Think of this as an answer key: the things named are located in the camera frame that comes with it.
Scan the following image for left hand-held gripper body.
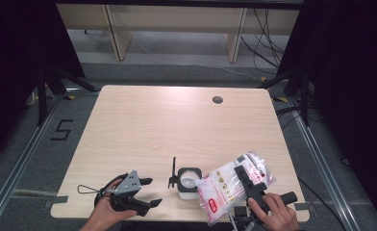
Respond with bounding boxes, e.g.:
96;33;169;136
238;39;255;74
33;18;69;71
109;169;145;218

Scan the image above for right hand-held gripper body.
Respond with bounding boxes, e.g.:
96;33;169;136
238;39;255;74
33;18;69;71
233;181;299;231

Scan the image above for red and white refill pouch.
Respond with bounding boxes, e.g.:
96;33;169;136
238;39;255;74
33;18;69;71
194;150;277;227

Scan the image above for clear jar with black lid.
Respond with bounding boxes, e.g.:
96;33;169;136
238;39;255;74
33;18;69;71
167;156;204;201

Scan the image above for person's right hand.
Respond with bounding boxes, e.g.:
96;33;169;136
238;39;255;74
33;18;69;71
247;192;302;231

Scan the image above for person's left hand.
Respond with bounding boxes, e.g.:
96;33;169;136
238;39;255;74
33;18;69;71
88;178;138;231

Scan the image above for grey tape strip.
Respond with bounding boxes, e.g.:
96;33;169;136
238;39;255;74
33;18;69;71
43;194;69;208
293;202;312;212

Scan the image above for black metal stand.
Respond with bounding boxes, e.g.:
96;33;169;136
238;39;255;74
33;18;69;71
257;67;312;127
35;63;100;127

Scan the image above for black curtain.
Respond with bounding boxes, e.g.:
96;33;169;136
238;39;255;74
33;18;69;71
277;0;377;227
0;0;86;168

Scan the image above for light wooden shelf unit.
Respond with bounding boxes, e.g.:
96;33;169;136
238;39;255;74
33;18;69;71
55;3;302;64

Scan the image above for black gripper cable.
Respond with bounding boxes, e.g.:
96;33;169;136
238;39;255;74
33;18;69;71
93;172;129;208

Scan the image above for thin grey wire loop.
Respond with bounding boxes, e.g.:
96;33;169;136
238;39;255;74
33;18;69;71
77;184;101;194

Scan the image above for long black floor cable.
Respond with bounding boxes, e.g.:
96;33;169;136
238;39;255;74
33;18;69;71
297;177;348;231

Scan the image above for aluminium floor rail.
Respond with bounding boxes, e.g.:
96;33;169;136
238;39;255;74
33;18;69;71
0;95;64;231
288;98;362;231

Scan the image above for black looped floor cables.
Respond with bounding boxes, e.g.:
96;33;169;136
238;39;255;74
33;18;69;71
274;105;323;130

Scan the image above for grey floor cable cover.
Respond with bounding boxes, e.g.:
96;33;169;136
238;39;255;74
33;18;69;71
0;187;56;199

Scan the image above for bundle of black hanging cables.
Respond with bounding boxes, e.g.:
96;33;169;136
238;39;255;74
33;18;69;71
239;7;288;70

